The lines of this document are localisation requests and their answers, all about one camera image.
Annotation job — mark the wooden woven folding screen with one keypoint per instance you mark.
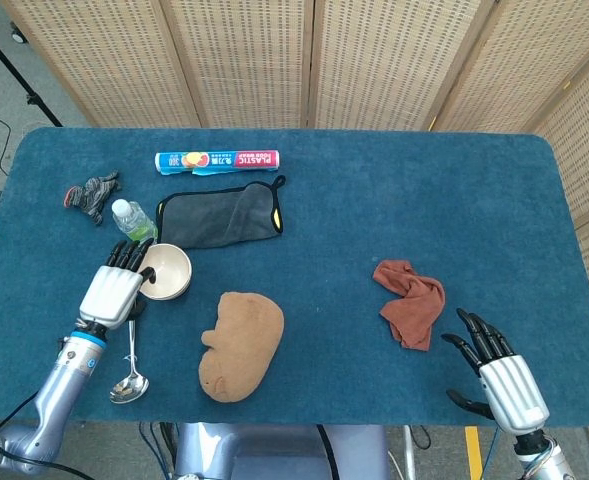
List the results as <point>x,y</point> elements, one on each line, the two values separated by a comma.
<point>324,60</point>

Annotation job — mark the cream bowl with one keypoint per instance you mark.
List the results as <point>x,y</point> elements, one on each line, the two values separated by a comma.
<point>187,289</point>
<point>169,270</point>

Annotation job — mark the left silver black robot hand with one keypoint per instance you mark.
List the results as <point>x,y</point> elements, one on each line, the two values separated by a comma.
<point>110,295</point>

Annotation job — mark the black tripod stand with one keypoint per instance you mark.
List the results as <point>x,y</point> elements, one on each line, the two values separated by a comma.
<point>16,70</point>

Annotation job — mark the brown plush toy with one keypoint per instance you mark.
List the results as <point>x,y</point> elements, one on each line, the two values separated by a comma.
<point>241,345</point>

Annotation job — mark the blue table carpet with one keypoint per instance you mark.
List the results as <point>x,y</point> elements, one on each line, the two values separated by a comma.
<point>374,210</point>

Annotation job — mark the plastic wrap box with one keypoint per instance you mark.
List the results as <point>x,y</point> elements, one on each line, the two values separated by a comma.
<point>219,161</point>

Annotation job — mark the grey knitted glove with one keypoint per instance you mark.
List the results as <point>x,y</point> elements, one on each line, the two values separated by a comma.
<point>93,192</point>

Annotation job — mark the rust orange cloth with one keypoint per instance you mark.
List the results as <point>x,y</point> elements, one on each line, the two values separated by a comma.
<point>416,305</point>

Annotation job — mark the grey towel black trim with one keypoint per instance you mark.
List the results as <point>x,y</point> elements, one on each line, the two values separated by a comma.
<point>214,220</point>

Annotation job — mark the clear water bottle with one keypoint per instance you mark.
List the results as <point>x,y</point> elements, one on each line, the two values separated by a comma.
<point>133,224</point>

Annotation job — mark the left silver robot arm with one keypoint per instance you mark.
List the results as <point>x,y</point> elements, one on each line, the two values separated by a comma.
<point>59,395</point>

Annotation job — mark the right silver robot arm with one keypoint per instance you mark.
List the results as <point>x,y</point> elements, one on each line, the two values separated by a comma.
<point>549,462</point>

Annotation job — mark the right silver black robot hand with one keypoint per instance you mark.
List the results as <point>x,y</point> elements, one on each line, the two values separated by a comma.
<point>514,392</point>

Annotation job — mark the grey robot torso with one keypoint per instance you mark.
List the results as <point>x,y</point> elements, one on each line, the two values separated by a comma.
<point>274,452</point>

